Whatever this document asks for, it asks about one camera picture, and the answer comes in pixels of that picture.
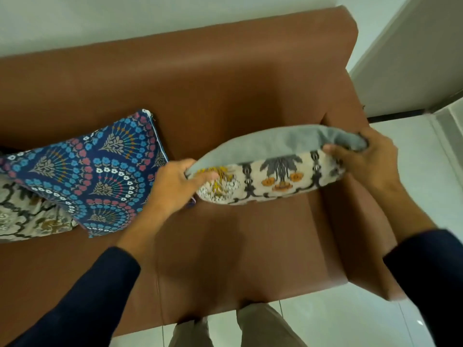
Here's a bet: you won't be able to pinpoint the person's right forearm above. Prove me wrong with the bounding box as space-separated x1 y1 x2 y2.
372 182 463 347

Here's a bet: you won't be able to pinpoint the brown leather sofa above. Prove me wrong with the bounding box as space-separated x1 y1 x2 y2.
0 5 408 340

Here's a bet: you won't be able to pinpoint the white door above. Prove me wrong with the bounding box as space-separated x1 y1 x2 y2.
349 0 463 119

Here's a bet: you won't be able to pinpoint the grey-backed cream floral cushion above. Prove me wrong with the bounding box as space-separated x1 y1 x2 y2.
0 173 79 244
184 124 369 206

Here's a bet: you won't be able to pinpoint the person's left forearm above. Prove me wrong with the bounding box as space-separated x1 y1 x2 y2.
7 205 171 347

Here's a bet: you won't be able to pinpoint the person's beige trousers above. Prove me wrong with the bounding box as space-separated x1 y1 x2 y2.
168 303 308 347

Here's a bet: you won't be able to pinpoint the blue cushion with patterned side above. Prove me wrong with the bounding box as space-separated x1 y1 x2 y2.
0 108 196 238

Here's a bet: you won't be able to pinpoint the person's right hand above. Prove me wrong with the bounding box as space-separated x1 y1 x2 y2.
322 127 402 198

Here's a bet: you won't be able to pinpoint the person's left hand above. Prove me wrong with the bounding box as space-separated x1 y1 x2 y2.
146 159 219 222

